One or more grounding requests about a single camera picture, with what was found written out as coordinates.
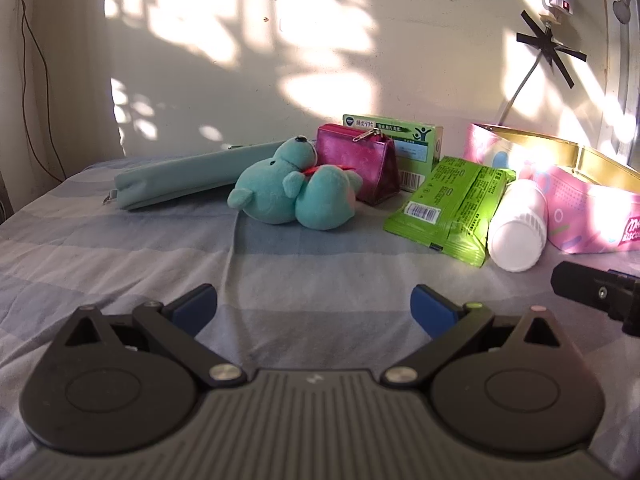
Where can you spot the green medicine box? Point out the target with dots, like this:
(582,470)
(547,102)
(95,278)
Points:
(417,145)

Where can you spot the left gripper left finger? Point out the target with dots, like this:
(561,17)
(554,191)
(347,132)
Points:
(171,331)

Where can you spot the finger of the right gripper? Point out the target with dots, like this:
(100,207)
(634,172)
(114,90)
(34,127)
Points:
(613,292)

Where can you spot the striped blue bed sheet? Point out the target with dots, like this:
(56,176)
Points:
(288,297)

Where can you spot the white window frame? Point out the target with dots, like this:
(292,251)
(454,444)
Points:
(619,134)

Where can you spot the white pill bottle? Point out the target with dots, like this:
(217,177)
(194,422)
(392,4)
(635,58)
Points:
(518,232)

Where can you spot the magenta zip coin purse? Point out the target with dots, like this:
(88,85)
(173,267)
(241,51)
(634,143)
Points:
(371,154)

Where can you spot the pink macaron biscuit tin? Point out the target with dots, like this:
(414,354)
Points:
(593,201)

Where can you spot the green wet wipes pack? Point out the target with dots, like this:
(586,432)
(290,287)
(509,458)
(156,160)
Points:
(452,209)

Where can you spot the teal plush bear toy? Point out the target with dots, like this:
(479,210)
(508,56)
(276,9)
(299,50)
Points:
(290,186)

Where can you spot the teal fabric pencil case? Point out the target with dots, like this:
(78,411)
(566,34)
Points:
(162,181)

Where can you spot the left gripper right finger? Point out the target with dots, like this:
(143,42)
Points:
(451,329)

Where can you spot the black tape cross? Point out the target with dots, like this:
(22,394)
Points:
(543,40)

